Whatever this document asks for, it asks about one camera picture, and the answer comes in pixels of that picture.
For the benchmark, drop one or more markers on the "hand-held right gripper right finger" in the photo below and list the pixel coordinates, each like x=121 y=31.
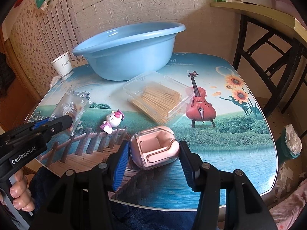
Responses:
x=188 y=165

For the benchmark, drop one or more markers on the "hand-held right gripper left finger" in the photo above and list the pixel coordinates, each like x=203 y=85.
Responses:
x=121 y=165

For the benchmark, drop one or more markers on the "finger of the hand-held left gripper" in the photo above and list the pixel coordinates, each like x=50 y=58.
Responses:
x=57 y=124
x=40 y=124

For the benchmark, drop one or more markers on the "small clear printed bag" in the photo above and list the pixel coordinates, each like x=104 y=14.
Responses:
x=69 y=105

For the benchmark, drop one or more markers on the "pink clear earbud case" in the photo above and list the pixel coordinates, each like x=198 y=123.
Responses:
x=153 y=151

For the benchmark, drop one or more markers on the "pink cartoon cat figurine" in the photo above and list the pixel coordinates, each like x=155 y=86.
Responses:
x=112 y=121

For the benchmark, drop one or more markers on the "clear toothpick box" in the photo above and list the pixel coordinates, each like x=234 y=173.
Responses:
x=158 y=98

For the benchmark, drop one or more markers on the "blue plastic basin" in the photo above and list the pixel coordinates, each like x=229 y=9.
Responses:
x=127 y=57

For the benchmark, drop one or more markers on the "person's left hand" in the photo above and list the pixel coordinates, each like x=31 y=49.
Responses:
x=21 y=196

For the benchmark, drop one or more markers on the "wooden door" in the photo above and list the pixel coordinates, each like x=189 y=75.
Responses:
x=19 y=88

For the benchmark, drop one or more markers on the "white round suction holder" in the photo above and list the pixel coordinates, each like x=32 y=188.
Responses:
x=54 y=81

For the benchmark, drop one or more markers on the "dark blue quilted clothing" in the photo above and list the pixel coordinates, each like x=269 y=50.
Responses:
x=144 y=218

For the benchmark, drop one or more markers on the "white paper cup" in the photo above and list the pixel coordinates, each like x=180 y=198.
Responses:
x=62 y=66

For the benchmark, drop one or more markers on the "dark hanging jacket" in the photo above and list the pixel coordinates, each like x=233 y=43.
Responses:
x=2 y=69

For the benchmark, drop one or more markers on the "green trash bin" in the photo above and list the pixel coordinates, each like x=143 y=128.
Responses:
x=286 y=146

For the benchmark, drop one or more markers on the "pink floral cloth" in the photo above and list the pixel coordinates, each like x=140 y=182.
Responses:
x=287 y=210

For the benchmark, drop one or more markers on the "red wall sticker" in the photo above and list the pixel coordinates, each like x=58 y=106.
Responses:
x=18 y=2

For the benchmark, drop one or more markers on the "black folding table frame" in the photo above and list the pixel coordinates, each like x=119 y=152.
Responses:
x=242 y=40

